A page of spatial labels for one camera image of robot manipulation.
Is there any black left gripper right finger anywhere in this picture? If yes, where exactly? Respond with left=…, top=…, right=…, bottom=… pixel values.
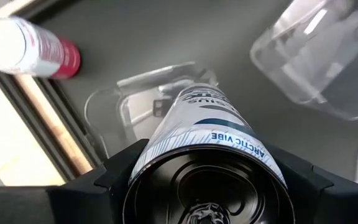
left=264, top=142, right=358, bottom=224

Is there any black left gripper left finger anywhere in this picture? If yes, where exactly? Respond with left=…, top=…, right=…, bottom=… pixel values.
left=0, top=138, right=150, bottom=224

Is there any white Celsius energy drink can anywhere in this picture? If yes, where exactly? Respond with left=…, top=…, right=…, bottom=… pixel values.
left=122, top=82, right=296, bottom=224

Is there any white red sparkling water can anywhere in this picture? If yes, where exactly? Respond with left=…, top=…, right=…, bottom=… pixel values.
left=0, top=15, right=82, bottom=80

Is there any wood and black table frame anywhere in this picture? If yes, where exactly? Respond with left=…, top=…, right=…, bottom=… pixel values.
left=0, top=0, right=105, bottom=187

